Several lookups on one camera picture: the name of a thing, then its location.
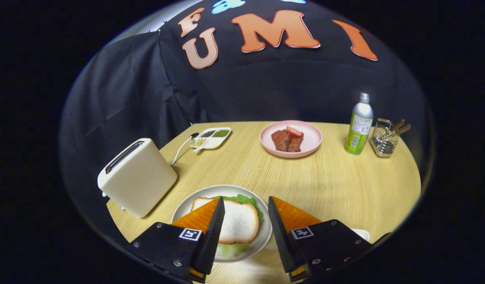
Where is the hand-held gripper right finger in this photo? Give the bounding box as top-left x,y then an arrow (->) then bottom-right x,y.
268,196 -> 373,282

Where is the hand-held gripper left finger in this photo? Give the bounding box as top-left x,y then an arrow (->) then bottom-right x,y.
126,196 -> 226,284

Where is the green lettuce leaf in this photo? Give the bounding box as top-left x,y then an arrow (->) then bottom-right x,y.
211,194 -> 264,259

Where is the plain white bread slice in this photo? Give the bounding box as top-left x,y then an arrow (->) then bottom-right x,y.
191,197 -> 260,245

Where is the large white round plate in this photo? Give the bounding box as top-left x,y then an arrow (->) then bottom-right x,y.
171,185 -> 273,263

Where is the white toaster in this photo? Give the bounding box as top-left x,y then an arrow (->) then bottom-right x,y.
97,138 -> 178,219

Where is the brown meat slice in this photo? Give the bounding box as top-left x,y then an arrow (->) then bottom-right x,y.
288,134 -> 304,153
271,129 -> 290,152

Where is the white divided bean dish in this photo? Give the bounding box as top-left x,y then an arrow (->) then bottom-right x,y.
190,127 -> 232,152

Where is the pink plate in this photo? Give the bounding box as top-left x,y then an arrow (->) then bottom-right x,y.
259,120 -> 323,159

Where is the green and silver bottle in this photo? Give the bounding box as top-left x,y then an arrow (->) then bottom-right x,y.
345,93 -> 374,155

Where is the black backdrop cloth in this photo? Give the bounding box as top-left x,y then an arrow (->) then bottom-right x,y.
59,0 -> 432,241

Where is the white toaster cable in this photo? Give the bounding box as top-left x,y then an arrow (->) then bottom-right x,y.
171,133 -> 200,166

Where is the metal wire basket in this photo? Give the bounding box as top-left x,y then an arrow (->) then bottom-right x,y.
369,118 -> 401,158

